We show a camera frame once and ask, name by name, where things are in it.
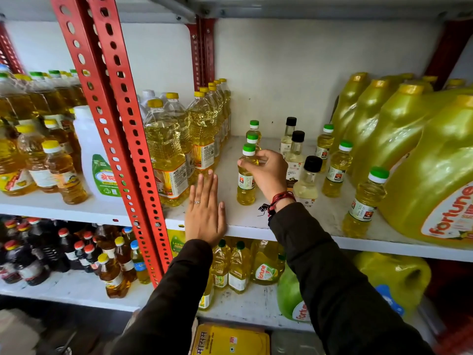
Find beige sack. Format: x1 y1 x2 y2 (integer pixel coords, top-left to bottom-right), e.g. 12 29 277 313
0 308 47 355

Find person's left hand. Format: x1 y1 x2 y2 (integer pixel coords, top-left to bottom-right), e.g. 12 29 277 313
184 169 227 248

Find yellow oil bottle white label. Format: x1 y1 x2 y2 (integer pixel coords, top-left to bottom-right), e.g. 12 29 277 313
198 273 215 311

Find person's right forearm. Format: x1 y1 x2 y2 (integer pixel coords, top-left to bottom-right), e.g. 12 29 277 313
269 202 434 355

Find person's left forearm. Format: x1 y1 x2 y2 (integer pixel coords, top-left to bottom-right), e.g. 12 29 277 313
110 238 223 355

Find row of large yellow oil jugs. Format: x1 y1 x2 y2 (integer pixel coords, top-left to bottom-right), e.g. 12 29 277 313
330 72 473 250

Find small black-capped oil bottle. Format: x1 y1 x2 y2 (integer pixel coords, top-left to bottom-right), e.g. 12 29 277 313
279 117 298 156
285 130 306 190
293 155 323 208

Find person's right hand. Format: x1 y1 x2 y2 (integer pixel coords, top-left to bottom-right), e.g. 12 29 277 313
237 149 293 204

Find red rear shelf upright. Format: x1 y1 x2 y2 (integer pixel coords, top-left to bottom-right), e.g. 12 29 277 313
424 18 473 91
0 21 26 75
186 16 217 92

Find yellow oil packet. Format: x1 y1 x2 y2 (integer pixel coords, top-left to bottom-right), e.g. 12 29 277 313
191 322 271 355

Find yellow oil jug blue label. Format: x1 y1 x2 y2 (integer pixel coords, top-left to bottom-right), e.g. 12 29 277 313
352 251 432 319

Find white metal shelf board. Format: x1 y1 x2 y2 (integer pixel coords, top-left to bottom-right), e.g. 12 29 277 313
0 270 315 333
0 183 132 227
164 136 473 264

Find row of yellow-capped clear oil bottles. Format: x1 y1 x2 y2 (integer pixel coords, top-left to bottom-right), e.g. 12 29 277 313
138 78 233 208

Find group of amber yellow-capped oil bottles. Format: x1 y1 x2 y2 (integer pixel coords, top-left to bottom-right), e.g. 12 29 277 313
0 107 89 205

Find amber yellow-capped oil bottle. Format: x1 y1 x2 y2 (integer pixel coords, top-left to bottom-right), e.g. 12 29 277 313
113 236 137 284
96 253 131 299

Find row of tall green-capped oil bottles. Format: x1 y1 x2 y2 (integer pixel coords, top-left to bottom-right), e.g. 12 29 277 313
0 64 88 124

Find grey metal shelf board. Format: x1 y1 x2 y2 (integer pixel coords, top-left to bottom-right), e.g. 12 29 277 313
143 0 473 23

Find yellow oil jug green label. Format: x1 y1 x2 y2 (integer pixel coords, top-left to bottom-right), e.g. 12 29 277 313
251 240 287 286

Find medium green-capped oil bottle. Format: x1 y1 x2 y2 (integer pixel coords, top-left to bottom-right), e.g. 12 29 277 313
211 239 232 289
228 240 253 294

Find red perforated shelf uprights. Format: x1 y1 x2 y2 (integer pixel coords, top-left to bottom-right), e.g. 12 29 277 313
49 0 174 288

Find white jug with green label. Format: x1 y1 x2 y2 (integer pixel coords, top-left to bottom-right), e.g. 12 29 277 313
73 105 123 198

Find group of dark red-capped bottles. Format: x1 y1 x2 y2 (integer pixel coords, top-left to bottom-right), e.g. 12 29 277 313
0 217 97 286

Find red thread bracelet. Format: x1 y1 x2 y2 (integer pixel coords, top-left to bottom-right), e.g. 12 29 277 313
258 191 296 217

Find yellow-green carton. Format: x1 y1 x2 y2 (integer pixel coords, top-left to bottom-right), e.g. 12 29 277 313
166 229 186 258

